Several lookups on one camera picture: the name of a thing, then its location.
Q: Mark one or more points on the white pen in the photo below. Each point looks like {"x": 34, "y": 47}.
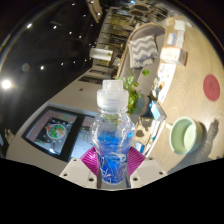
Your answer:
{"x": 157, "y": 131}

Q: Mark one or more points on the blue white card pack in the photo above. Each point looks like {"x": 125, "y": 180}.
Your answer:
{"x": 171, "y": 39}

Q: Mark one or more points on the clear bottle with blue label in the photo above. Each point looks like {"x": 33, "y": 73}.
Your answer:
{"x": 112, "y": 100}

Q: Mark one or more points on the grey white chevron cushion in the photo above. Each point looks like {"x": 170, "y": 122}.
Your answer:
{"x": 143, "y": 50}

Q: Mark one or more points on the light green cup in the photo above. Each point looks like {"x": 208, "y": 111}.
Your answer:
{"x": 183, "y": 136}

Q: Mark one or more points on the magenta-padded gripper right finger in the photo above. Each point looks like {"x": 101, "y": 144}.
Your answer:
{"x": 148, "y": 170}

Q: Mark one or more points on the grey curved sofa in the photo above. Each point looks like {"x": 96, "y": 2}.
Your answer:
{"x": 125, "y": 56}

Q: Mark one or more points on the group of ceiling lights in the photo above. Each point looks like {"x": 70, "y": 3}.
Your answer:
{"x": 6, "y": 84}

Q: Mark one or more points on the light blue small box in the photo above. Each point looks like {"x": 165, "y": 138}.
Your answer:
{"x": 157, "y": 111}

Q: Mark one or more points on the white round pillar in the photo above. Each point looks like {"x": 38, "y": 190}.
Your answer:
{"x": 100, "y": 54}

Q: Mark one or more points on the window with festive decals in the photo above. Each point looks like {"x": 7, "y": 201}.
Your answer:
{"x": 53, "y": 133}

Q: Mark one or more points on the white napkin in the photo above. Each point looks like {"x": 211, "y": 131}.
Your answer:
{"x": 179, "y": 25}

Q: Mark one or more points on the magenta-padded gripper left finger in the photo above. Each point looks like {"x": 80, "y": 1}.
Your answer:
{"x": 76, "y": 171}

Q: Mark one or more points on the green potted plant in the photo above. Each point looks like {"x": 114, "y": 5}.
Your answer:
{"x": 131, "y": 86}

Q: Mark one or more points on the white printed paper sheet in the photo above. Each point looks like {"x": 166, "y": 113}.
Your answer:
{"x": 166, "y": 81}

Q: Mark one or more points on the flat round red coaster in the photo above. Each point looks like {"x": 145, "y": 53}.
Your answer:
{"x": 211, "y": 87}

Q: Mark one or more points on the blue white small box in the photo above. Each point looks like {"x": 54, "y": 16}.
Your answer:
{"x": 139, "y": 147}

